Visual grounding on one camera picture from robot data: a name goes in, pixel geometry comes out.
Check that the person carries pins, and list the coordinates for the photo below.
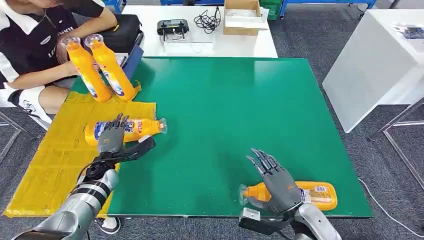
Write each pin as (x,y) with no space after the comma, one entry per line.
(26,43)

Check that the white card with red print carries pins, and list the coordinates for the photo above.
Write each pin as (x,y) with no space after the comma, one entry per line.
(121,60)

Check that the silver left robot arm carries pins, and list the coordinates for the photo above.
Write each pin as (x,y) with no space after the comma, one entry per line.
(76,205)

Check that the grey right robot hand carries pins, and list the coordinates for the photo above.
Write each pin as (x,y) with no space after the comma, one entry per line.
(281,188)

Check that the person's right hand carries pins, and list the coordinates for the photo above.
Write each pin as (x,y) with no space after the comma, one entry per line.
(71,69)

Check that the yellow plastic sheet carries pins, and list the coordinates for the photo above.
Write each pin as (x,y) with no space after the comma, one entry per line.
(56,165)

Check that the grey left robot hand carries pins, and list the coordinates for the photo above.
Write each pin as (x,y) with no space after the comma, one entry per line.
(111,140)

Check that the blue metal rack frame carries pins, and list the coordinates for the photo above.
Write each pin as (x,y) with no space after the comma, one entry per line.
(328,1)

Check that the metal chair frame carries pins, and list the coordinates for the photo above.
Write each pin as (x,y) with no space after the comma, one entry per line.
(11,140)

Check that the metal table leg frame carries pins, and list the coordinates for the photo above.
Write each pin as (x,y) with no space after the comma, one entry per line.
(402,149)

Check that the cardboard box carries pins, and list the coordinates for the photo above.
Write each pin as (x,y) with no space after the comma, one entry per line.
(241,30)

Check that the long white table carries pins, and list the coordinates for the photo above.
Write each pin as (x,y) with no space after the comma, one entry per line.
(238,44)

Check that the black and white shoe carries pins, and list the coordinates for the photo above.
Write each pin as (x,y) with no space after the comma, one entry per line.
(109,225)

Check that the person's left hand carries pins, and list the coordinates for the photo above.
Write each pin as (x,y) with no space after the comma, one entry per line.
(61,53)

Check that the orange drink bottle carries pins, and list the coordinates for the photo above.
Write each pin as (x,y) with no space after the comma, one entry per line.
(142,127)
(87,73)
(318,195)
(114,73)

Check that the white foam sheet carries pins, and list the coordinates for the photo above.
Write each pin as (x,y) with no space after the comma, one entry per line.
(245,20)

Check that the black bag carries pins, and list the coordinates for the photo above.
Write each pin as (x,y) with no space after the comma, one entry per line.
(122,31)

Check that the black remote controller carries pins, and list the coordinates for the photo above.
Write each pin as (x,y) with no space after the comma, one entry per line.
(173,27)

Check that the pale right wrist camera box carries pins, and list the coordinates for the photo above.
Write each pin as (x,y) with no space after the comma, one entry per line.
(250,214)

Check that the white square table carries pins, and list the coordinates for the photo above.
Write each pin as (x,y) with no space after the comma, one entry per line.
(371,73)

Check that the dark item in clear bag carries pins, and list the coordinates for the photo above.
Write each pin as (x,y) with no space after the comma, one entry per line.
(412,32)

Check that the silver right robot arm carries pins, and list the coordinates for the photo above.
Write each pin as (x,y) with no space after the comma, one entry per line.
(314,222)

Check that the blue folder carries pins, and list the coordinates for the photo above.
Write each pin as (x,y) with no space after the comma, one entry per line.
(134,61)

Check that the green table mat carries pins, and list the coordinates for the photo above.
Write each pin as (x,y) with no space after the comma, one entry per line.
(232,116)

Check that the green crate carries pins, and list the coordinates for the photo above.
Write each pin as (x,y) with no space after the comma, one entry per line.
(271,9)

